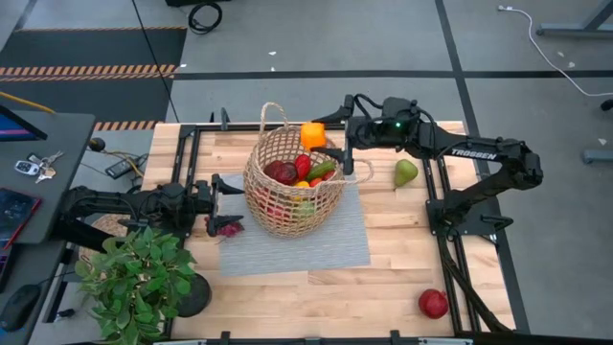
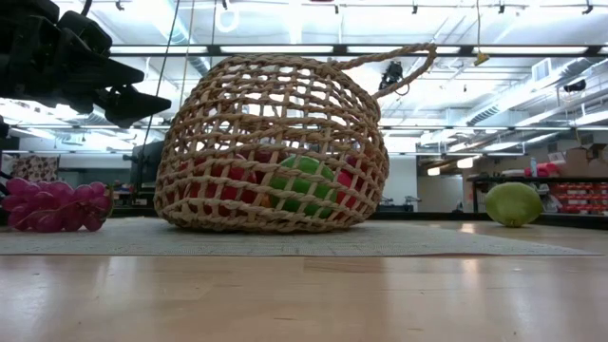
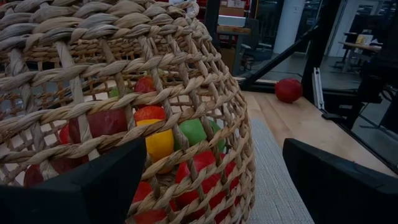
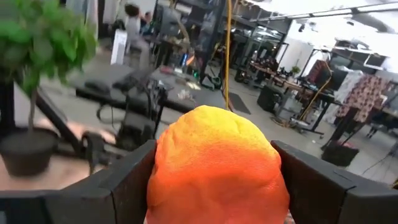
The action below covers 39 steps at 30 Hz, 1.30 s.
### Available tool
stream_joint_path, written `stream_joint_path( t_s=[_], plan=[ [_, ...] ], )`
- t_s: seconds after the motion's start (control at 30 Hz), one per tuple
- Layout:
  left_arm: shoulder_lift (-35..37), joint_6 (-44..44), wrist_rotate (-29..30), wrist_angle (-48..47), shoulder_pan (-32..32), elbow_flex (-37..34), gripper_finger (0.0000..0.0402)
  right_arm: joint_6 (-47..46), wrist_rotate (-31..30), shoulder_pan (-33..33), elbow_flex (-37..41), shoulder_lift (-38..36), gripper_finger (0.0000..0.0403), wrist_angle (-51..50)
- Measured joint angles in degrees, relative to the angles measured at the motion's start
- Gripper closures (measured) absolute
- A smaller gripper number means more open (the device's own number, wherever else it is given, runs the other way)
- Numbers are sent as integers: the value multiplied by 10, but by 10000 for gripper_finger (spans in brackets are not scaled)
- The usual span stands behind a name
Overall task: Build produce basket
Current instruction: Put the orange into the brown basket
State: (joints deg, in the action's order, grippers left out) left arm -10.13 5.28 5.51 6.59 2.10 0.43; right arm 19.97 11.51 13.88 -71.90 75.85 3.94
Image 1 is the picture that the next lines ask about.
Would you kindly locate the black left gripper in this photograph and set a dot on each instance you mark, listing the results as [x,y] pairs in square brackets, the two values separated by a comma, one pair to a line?
[201,199]

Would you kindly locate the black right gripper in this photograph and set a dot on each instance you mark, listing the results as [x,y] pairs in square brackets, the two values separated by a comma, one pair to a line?
[383,134]

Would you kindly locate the purple grape bunch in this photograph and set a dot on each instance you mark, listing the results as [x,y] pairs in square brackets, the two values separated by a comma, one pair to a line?
[231,229]

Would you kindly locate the orange fruit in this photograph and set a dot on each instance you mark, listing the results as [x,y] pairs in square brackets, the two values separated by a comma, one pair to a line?
[312,135]

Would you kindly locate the red yellow mango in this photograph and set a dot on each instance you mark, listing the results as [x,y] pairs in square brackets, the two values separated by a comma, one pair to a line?
[302,165]

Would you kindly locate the large crimson red fruit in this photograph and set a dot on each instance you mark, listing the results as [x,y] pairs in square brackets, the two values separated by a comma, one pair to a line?
[316,182]

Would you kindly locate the orange-red apple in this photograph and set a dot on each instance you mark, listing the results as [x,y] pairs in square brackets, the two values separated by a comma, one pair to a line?
[275,211]

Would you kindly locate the small red round fruit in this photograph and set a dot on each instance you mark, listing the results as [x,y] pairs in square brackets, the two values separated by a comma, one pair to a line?
[272,167]

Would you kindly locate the woven wicker basket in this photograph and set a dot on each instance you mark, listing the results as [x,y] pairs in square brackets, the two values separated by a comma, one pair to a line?
[287,225]

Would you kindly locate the pale green fruit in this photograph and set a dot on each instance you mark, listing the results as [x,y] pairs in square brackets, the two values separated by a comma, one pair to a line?
[405,172]

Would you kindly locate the green apple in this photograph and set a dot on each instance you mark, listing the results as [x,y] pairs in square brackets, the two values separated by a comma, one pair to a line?
[305,209]

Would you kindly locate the dark red pomegranate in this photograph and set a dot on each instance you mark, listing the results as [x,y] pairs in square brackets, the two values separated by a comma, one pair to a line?
[433,304]

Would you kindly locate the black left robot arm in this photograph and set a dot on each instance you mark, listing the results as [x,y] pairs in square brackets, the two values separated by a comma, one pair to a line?
[105,201]

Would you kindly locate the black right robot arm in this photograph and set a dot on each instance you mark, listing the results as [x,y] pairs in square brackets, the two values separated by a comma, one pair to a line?
[507,153]

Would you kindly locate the grey woven placemat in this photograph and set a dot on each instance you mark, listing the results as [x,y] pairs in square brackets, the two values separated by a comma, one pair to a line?
[297,259]

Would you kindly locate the black plant pot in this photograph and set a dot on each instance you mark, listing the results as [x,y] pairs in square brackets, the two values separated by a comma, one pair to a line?
[196,299]

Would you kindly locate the black power adapter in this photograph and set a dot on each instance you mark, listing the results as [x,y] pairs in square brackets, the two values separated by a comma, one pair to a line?
[120,167]

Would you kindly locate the round woven coaster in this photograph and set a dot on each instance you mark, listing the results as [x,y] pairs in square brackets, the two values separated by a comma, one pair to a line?
[112,225]

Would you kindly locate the green leafy plant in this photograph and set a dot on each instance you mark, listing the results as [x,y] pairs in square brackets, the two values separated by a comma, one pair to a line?
[134,282]

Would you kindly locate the black round puck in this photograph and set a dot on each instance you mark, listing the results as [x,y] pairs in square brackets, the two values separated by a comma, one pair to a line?
[97,144]

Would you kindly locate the silver aluminium extrusion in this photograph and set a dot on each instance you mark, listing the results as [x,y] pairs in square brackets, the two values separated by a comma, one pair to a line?
[445,341]
[177,342]

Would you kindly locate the thin black pole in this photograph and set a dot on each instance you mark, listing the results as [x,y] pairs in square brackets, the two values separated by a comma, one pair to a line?
[153,57]

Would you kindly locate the grey office desk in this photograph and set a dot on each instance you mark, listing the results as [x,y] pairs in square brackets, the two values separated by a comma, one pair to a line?
[57,144]

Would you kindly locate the silver key bunch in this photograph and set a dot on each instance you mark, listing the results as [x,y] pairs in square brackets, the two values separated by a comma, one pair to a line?
[44,167]

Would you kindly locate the black car key fob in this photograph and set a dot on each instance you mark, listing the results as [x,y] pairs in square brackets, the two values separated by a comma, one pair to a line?
[24,167]

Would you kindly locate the black hazard-striped floor mat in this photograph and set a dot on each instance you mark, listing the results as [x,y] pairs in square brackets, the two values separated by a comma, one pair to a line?
[96,48]

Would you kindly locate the dark tablet red case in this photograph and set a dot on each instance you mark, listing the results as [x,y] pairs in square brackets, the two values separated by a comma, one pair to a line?
[14,213]

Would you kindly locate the dark computer monitor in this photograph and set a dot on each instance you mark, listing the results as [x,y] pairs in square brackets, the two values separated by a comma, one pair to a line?
[14,130]

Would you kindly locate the black computer mouse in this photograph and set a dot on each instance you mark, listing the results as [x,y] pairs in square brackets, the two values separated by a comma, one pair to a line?
[20,306]

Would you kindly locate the grey table leg base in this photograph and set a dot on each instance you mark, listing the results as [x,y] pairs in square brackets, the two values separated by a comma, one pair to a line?
[598,156]
[565,31]

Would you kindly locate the black caster wheel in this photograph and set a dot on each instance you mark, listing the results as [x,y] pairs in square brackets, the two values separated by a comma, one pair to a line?
[608,104]

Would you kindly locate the black aluminium table frame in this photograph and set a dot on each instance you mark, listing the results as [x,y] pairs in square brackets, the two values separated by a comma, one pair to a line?
[201,127]

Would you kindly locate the black frame clamp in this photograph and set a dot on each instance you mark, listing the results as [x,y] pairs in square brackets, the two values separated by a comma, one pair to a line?
[395,337]
[224,117]
[225,338]

